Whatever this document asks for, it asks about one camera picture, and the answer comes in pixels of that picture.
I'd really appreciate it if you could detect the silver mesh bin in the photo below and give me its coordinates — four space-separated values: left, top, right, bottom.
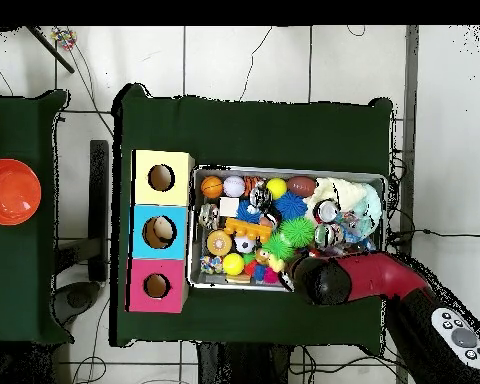
186 164 388 295

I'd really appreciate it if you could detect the wooden box with three holes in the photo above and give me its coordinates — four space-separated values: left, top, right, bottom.
125 149 196 314

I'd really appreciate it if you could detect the orange toy building block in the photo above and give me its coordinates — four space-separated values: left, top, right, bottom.
223 216 274 244

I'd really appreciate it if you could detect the white toy baseball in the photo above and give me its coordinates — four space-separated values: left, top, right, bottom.
222 175 247 199

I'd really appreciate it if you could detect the orange toy basketball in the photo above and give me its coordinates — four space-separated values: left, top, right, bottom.
200 175 225 200

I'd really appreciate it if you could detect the smooth yellow ball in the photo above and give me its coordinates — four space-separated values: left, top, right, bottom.
265 177 289 200

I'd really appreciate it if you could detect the blue koosh ball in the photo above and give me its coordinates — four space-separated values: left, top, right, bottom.
272 190 309 222

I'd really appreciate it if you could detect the yellow tennis ball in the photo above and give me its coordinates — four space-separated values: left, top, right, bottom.
222 252 246 277

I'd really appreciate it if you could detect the brown toy football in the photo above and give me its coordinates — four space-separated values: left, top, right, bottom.
285 176 318 198

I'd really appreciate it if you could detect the dark green tablecloth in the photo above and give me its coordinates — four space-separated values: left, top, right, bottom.
0 89 74 346
109 82 395 357

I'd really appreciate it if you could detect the orange plastic bowl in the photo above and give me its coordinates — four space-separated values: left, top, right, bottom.
0 158 42 227

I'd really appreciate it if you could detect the black rod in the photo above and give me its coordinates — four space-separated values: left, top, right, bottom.
25 25 76 74

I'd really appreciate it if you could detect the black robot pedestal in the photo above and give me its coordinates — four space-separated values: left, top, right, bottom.
195 341 291 384

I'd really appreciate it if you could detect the black cable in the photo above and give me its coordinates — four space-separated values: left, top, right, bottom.
386 227 480 246

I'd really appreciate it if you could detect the grey floor cable cover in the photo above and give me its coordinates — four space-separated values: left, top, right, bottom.
396 25 420 384

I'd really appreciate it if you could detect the colourful rope toy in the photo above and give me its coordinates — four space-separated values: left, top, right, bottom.
49 27 78 51

